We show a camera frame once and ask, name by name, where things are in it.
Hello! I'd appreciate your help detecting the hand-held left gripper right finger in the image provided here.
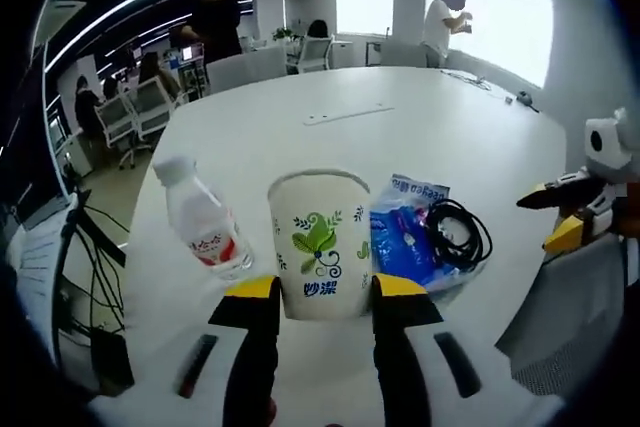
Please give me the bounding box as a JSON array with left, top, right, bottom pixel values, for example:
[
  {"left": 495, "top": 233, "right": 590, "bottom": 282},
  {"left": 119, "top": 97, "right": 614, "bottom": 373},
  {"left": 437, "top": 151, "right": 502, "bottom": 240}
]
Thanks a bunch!
[{"left": 370, "top": 271, "right": 561, "bottom": 427}]

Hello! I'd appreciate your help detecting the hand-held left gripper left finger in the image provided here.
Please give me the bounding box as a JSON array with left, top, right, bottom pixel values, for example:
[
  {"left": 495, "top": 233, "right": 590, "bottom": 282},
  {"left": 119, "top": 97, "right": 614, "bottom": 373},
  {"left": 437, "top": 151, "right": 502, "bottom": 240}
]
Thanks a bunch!
[{"left": 93, "top": 274, "right": 280, "bottom": 427}]

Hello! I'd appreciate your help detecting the clear bag with white label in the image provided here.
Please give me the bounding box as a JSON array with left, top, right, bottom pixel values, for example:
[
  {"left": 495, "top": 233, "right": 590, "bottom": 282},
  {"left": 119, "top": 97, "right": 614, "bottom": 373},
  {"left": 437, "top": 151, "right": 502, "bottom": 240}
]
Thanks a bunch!
[{"left": 387, "top": 174, "right": 464, "bottom": 296}]

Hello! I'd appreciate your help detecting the clear plastic water bottle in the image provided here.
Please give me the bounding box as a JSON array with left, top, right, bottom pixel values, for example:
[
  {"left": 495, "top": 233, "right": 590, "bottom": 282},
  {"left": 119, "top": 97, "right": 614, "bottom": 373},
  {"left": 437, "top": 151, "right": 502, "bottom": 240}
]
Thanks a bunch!
[{"left": 152, "top": 156, "right": 256, "bottom": 282}]

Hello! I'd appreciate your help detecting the white paper cup green print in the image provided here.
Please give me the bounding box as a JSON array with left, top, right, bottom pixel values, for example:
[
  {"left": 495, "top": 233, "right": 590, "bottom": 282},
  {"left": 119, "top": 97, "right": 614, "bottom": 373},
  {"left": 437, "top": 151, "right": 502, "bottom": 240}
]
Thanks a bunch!
[{"left": 267, "top": 168, "right": 372, "bottom": 321}]

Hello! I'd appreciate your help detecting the person's left hand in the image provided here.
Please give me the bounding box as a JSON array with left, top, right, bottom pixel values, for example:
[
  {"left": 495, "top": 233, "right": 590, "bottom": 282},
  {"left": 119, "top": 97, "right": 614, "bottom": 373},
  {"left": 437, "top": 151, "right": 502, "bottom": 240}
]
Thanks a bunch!
[{"left": 263, "top": 396, "right": 346, "bottom": 427}]

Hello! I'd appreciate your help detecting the grey mesh chair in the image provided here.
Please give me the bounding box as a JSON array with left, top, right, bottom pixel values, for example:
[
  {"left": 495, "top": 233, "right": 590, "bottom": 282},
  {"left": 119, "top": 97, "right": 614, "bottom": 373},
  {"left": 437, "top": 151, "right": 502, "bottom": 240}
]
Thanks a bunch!
[{"left": 494, "top": 231, "right": 631, "bottom": 398}]

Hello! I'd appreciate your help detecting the small black round object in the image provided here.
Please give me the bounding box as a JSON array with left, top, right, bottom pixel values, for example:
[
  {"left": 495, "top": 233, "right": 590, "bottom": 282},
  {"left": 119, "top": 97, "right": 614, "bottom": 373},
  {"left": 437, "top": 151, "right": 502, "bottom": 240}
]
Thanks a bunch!
[{"left": 517, "top": 90, "right": 541, "bottom": 113}]

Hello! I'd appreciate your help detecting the white table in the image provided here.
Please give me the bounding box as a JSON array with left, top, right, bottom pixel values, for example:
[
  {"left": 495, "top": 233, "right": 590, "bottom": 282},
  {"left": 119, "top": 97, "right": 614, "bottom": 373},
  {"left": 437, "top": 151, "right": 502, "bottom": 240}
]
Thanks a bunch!
[{"left": 119, "top": 65, "right": 569, "bottom": 427}]

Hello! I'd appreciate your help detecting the large bright window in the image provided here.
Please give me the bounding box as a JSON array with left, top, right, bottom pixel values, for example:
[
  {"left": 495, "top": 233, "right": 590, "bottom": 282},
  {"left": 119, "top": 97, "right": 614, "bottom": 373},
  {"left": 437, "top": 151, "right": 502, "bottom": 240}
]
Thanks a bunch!
[{"left": 429, "top": 0, "right": 554, "bottom": 89}]

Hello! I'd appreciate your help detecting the open silver laptop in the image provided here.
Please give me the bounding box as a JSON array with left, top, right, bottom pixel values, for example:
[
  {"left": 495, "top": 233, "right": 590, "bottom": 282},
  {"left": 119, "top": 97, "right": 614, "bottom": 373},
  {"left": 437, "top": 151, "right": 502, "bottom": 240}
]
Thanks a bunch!
[{"left": 4, "top": 41, "right": 84, "bottom": 296}]

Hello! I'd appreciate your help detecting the white office chair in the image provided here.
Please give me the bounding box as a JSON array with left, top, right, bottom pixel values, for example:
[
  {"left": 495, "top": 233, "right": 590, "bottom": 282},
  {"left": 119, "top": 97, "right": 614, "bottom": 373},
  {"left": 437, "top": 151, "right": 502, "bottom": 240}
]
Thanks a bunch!
[
  {"left": 97, "top": 95, "right": 149, "bottom": 168},
  {"left": 297, "top": 35, "right": 335, "bottom": 73}
]

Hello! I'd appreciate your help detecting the ceiling air vent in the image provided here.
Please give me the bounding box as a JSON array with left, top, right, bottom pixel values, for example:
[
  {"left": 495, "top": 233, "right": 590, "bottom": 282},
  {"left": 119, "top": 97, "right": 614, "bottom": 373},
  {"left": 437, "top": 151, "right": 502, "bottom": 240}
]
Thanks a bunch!
[{"left": 37, "top": 0, "right": 86, "bottom": 38}]

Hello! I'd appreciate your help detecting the tangled thin cable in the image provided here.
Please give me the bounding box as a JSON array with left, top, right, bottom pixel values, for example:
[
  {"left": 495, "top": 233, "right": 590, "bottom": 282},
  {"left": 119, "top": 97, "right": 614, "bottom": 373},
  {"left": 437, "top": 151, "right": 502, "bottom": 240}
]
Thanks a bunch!
[{"left": 439, "top": 68, "right": 494, "bottom": 91}]

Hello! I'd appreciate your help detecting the black cable bundle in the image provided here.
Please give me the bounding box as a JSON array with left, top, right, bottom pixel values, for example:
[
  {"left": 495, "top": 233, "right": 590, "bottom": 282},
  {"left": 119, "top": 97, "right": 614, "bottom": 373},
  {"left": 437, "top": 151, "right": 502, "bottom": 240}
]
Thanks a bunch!
[{"left": 49, "top": 186, "right": 132, "bottom": 348}]

